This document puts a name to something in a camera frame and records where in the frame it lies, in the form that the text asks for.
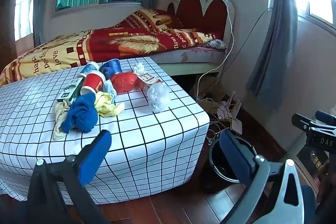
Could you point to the yellow cloth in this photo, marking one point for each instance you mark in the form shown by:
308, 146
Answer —
107, 108

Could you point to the red paper cup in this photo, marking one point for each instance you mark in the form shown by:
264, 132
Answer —
93, 82

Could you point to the red white bed headboard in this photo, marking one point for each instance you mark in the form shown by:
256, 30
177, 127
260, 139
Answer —
189, 8

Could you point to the red white snack wrapper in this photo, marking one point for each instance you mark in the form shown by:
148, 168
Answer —
147, 79

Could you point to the white router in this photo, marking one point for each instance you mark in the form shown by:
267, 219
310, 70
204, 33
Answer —
237, 125

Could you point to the clear plastic bag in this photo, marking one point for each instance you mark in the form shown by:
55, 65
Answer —
158, 98

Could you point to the grey stained mattress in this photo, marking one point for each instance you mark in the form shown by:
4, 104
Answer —
199, 54

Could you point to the white tissue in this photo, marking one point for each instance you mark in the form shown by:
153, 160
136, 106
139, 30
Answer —
138, 67

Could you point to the red yellow printed blanket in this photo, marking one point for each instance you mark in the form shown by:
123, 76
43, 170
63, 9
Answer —
105, 43

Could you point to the blue cloth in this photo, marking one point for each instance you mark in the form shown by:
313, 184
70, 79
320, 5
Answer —
81, 113

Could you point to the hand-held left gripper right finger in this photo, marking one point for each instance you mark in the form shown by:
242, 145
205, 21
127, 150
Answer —
235, 155

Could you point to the black plastic bin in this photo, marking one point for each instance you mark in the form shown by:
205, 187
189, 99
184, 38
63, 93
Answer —
218, 161

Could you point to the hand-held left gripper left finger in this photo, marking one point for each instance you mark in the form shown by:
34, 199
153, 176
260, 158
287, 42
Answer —
95, 157

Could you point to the white checked tablecloth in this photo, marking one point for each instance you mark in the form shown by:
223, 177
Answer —
157, 140

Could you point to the blue white patterned paper cup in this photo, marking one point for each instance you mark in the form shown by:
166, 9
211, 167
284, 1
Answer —
90, 68

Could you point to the person's right hand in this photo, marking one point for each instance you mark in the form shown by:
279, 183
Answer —
326, 182

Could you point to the bright narrow window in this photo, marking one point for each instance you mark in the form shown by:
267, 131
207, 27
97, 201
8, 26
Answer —
23, 11

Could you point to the beige cloth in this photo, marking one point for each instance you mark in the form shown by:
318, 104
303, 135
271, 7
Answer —
59, 121

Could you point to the red plastic bag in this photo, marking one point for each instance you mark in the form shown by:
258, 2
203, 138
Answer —
123, 82

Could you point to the floral pillow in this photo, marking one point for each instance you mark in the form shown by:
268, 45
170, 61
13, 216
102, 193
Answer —
216, 44

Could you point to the green cardboard box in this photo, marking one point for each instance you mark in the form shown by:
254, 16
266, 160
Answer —
71, 90

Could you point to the white bed frame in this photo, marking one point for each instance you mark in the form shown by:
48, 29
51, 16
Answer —
183, 69

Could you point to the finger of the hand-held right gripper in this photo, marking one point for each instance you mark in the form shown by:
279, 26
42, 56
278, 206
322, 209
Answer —
304, 123
326, 116

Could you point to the tied grey curtain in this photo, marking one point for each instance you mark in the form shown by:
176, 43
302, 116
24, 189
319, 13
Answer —
278, 43

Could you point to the light blue plastic bag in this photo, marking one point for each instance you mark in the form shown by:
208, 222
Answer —
109, 88

